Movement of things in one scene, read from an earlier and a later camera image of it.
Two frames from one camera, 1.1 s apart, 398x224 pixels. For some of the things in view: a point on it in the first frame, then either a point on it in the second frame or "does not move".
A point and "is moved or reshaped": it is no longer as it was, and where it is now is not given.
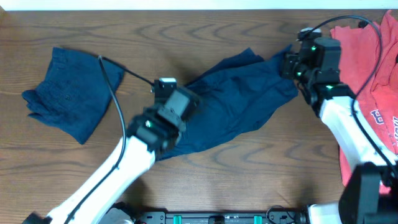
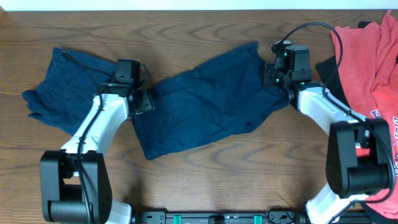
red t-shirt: [369, 65] does not move
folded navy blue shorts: [74, 93] does not move
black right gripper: [288, 58] -> [268, 70]
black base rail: [272, 216] does not move
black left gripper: [177, 129] -> [148, 103]
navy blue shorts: [234, 96] is moved or reshaped
